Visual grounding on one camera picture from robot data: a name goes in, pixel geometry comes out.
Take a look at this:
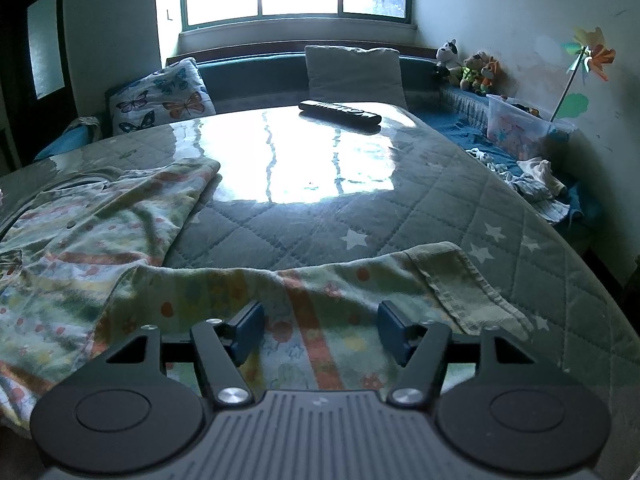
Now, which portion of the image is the clear plastic toy box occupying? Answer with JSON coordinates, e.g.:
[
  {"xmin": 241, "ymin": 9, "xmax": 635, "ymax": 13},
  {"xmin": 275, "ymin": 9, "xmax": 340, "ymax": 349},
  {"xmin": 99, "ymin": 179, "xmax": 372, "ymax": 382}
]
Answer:
[{"xmin": 484, "ymin": 93, "xmax": 577, "ymax": 161}]

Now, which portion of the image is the blue cushion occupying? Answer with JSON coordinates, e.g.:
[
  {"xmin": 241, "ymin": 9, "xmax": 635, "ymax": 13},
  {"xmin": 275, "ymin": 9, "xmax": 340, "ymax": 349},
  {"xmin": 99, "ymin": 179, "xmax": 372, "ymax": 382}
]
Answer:
[{"xmin": 34, "ymin": 117, "xmax": 102, "ymax": 162}]

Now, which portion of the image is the dark door with glass pane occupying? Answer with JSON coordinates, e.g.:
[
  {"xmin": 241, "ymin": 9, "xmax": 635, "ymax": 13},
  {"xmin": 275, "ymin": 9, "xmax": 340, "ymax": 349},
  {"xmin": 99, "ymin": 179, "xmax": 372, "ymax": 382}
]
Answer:
[{"xmin": 0, "ymin": 0, "xmax": 77, "ymax": 173}]

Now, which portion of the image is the black and white cow plush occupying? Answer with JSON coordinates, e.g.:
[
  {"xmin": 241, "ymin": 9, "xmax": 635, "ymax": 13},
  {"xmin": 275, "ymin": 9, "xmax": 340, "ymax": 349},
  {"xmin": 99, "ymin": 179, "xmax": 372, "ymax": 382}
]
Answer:
[{"xmin": 434, "ymin": 38, "xmax": 464, "ymax": 84}]

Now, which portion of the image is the grey square pillow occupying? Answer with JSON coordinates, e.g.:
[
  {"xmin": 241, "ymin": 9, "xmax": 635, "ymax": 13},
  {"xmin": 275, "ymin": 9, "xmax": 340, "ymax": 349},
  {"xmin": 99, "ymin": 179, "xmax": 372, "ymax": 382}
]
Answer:
[{"xmin": 304, "ymin": 45, "xmax": 409, "ymax": 110}]

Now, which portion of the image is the butterfly print pillow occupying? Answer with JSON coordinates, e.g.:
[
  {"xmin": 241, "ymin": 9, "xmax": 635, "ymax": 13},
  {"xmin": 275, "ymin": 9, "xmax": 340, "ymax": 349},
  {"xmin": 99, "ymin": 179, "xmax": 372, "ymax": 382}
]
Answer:
[{"xmin": 109, "ymin": 57, "xmax": 217, "ymax": 136}]

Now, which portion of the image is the brown plush in green shirt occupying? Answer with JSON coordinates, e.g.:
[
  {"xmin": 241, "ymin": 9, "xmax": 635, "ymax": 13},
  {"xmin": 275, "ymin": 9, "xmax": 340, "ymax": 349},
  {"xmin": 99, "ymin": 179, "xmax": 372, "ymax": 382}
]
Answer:
[{"xmin": 460, "ymin": 52, "xmax": 489, "ymax": 94}]

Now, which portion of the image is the pastel patterned shirt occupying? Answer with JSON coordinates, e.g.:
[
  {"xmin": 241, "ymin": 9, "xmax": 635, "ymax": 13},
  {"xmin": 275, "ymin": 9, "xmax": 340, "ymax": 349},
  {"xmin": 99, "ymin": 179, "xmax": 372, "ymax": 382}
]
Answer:
[{"xmin": 0, "ymin": 156, "xmax": 535, "ymax": 431}]

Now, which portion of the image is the colourful pinwheel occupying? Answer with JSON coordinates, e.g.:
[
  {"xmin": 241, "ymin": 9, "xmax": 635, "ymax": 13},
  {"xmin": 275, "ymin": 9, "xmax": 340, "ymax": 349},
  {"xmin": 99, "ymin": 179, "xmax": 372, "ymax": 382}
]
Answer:
[{"xmin": 549, "ymin": 27, "xmax": 617, "ymax": 124}]

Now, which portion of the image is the pile of white clothes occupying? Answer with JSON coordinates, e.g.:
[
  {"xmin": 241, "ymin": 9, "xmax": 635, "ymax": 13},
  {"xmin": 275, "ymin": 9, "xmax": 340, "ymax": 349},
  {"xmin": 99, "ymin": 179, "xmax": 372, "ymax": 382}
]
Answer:
[{"xmin": 466, "ymin": 146, "xmax": 577, "ymax": 224}]

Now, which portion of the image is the black remote control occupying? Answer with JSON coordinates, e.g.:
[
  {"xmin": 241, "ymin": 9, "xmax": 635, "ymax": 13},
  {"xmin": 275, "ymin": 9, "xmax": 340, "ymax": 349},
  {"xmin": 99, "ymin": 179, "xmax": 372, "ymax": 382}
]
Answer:
[{"xmin": 298, "ymin": 99, "xmax": 383, "ymax": 126}]

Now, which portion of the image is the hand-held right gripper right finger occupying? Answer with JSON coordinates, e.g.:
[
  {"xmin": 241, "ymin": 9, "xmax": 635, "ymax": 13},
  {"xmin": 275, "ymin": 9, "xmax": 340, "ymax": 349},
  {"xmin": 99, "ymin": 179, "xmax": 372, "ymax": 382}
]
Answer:
[{"xmin": 376, "ymin": 301, "xmax": 537, "ymax": 407}]

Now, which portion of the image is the orange plush toy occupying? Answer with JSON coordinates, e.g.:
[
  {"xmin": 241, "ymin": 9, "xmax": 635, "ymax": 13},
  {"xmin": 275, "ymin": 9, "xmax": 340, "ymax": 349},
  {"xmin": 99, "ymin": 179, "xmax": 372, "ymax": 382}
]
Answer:
[{"xmin": 481, "ymin": 57, "xmax": 504, "ymax": 97}]

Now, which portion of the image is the blue bench sofa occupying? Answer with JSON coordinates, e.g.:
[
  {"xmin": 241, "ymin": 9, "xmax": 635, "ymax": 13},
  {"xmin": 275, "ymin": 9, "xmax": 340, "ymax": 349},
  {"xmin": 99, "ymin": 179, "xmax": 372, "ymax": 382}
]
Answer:
[{"xmin": 34, "ymin": 51, "xmax": 603, "ymax": 228}]

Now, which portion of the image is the green cloud wall sticker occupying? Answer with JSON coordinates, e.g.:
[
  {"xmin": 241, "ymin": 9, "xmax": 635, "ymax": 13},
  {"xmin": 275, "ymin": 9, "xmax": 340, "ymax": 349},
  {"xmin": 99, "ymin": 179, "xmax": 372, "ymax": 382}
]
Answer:
[{"xmin": 554, "ymin": 93, "xmax": 590, "ymax": 121}]

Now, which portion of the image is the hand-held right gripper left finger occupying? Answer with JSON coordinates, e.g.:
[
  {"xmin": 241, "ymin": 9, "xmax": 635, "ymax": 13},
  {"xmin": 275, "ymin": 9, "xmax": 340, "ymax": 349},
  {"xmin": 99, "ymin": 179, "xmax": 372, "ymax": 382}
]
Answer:
[{"xmin": 105, "ymin": 301, "xmax": 266, "ymax": 407}]

